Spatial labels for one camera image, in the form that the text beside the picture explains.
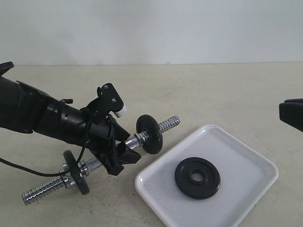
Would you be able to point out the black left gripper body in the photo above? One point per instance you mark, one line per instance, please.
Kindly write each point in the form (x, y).
(102, 133)

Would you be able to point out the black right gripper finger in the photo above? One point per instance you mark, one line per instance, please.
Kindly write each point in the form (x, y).
(291, 113)

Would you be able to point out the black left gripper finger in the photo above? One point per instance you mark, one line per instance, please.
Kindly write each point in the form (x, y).
(111, 164)
(126, 155)

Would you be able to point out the chrome threaded dumbbell bar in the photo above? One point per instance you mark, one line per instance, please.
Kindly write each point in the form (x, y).
(93, 163)

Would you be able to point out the black weight plate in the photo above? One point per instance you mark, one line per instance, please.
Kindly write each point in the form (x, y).
(197, 178)

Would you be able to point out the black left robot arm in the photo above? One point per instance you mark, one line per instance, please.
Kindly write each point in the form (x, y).
(26, 109)

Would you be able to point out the black weight plate left end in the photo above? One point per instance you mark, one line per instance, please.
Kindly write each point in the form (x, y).
(77, 172)

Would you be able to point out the black weight plate end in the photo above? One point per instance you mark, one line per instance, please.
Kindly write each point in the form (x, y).
(77, 172)
(146, 123)

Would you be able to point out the black weight plate right end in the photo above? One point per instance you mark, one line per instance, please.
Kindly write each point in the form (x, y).
(146, 123)

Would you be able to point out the chrome star collar nut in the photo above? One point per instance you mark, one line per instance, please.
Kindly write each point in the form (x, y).
(67, 178)

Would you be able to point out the white square tray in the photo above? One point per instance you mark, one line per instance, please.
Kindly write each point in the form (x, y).
(245, 177)

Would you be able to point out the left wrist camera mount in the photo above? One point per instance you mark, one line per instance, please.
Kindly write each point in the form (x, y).
(110, 101)

